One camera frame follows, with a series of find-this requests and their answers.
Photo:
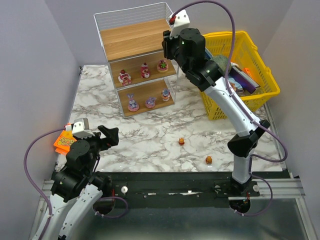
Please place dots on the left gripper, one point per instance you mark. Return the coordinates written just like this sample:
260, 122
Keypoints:
102, 139

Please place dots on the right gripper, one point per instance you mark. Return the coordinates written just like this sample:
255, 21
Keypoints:
167, 46

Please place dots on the pink strawberry cake toy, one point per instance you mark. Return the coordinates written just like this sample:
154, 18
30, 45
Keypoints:
162, 66

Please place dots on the pink bear toy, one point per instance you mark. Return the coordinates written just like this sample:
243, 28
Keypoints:
144, 71

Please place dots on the purple bunny orange cup toy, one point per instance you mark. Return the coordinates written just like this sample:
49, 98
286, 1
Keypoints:
165, 94

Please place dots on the red white cake toy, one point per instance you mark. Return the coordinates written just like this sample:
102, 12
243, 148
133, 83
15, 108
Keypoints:
124, 78

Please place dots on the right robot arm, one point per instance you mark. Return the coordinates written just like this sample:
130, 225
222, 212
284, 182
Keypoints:
209, 76

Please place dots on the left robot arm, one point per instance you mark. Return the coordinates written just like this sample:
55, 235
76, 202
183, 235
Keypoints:
78, 185

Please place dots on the orange sponge box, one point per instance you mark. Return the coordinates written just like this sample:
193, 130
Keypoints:
65, 140

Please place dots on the green melon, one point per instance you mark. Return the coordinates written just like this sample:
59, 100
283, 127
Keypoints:
222, 62

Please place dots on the small orange bear toy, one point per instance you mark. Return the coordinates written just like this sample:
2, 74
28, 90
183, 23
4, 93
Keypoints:
181, 141

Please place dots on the snack bag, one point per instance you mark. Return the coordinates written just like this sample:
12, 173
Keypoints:
236, 87

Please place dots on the yellow plastic basket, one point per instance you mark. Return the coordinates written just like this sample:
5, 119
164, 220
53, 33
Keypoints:
246, 55

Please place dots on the small orange box in basket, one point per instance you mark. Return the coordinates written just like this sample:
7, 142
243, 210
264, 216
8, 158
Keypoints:
247, 71

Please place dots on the purple box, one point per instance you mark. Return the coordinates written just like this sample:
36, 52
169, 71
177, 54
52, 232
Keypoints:
244, 80

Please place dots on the orange duck toy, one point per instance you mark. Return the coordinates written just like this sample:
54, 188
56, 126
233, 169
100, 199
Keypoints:
208, 160

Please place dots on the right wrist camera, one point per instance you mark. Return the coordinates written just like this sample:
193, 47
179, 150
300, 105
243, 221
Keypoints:
178, 22

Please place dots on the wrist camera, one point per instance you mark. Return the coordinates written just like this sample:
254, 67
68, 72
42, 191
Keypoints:
178, 22
79, 129

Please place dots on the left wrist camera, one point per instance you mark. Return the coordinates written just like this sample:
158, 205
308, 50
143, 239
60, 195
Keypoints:
79, 129

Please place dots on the white wire wooden shelf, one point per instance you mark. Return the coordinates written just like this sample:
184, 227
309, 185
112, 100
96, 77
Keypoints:
131, 37

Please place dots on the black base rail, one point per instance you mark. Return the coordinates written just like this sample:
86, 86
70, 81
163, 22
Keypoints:
159, 190

